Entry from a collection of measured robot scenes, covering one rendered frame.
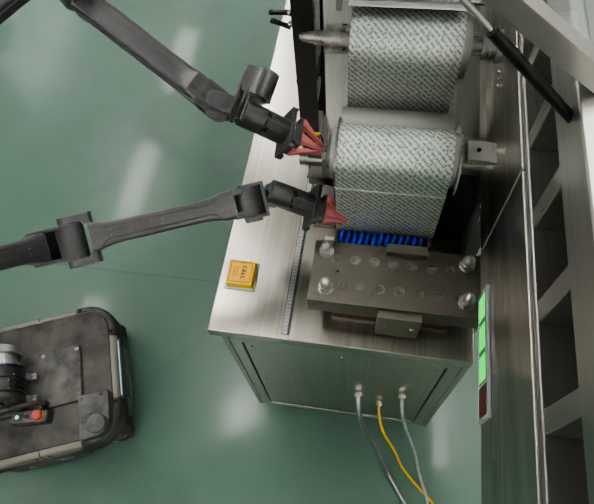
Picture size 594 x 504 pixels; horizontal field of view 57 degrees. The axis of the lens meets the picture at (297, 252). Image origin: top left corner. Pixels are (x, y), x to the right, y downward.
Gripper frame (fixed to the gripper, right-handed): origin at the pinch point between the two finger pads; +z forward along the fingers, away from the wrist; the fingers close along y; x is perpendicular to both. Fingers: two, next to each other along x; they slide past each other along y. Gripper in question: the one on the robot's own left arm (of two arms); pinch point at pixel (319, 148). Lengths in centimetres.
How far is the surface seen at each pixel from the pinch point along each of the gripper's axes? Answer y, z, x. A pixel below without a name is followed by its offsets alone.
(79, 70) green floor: -145, -49, -195
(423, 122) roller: -8.5, 18.6, 13.1
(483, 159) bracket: 5.4, 23.9, 24.4
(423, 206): 9.6, 22.9, 8.5
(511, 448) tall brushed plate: 61, 20, 29
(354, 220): 9.0, 16.1, -7.5
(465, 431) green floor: 39, 117, -66
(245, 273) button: 18.0, 2.7, -35.9
